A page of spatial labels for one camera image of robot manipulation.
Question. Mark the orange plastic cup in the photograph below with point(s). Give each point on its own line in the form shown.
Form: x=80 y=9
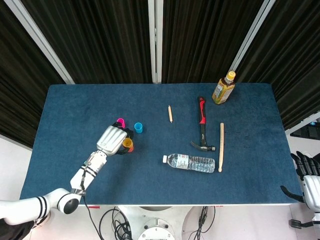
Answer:
x=131 y=149

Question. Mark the blue felt table cover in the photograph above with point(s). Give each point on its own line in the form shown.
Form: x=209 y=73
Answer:
x=175 y=185

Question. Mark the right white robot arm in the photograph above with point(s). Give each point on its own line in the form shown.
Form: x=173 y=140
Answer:
x=317 y=217

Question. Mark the yellow plastic cup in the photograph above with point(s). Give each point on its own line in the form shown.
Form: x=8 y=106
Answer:
x=127 y=142

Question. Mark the long wooden drumstick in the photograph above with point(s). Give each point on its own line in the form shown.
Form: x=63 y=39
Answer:
x=221 y=145

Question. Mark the tea bottle with yellow cap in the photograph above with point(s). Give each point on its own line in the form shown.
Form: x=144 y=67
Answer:
x=222 y=92

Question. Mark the short wooden stick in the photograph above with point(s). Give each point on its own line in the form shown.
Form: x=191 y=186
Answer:
x=170 y=113

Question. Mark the light blue plastic cup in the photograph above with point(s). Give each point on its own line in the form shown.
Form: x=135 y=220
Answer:
x=138 y=128

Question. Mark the small black clamp bracket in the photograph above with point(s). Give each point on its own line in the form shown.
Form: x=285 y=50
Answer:
x=298 y=223

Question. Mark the black pleated curtain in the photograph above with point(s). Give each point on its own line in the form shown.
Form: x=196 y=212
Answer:
x=205 y=42
x=100 y=42
x=17 y=82
x=295 y=62

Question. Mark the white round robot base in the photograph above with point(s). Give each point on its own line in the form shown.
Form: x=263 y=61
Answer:
x=155 y=225

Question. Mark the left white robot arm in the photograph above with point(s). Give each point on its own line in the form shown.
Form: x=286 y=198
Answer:
x=25 y=208

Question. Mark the right black-fingered robot hand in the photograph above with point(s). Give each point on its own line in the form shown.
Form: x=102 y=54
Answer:
x=312 y=190

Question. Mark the pink plastic cup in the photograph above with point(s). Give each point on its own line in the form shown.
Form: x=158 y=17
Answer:
x=121 y=121

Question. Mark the black equipment with blue light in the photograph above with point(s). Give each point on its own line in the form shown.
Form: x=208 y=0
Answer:
x=308 y=130

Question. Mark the clear plastic water bottle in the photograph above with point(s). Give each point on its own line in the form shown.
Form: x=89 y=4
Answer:
x=192 y=163

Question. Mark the black cloth bag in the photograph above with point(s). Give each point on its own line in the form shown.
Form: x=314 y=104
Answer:
x=15 y=231

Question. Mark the red and black claw hammer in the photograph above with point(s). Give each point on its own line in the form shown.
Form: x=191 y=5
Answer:
x=202 y=120

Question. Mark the white frame post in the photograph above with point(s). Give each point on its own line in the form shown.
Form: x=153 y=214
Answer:
x=252 y=32
x=40 y=40
x=155 y=42

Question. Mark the left black-fingered robot hand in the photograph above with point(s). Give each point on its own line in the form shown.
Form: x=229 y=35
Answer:
x=111 y=138

